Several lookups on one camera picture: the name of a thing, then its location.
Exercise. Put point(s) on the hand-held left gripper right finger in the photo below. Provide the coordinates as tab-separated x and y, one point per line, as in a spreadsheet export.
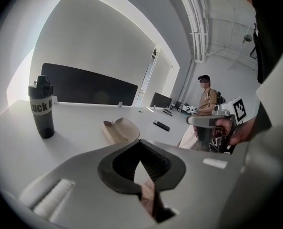
203	182

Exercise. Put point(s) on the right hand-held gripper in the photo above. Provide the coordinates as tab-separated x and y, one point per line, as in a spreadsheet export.
239	108

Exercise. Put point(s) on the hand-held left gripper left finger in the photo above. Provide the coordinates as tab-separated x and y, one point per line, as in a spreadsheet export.
84	194

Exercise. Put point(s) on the beige glasses case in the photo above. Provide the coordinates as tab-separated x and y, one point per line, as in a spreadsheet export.
124	130

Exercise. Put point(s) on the person's right forearm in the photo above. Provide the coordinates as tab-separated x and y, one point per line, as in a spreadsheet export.
253	126

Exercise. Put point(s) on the person's right hand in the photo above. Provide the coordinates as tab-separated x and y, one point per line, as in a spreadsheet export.
239	133

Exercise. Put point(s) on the black smartphone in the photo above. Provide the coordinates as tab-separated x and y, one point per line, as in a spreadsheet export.
167	112
161	125

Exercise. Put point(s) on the short black divider panel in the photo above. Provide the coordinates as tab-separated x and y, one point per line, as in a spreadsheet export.
161	100

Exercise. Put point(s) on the black shaker bottle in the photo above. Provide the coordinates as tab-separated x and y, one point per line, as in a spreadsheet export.
42	108

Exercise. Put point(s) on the white ceiling pipes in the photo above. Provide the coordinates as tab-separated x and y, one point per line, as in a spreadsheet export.
198	20

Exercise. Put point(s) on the long black divider panel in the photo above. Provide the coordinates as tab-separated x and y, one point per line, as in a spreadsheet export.
89	86

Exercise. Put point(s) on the person's black shirt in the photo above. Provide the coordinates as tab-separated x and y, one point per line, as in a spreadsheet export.
272	32

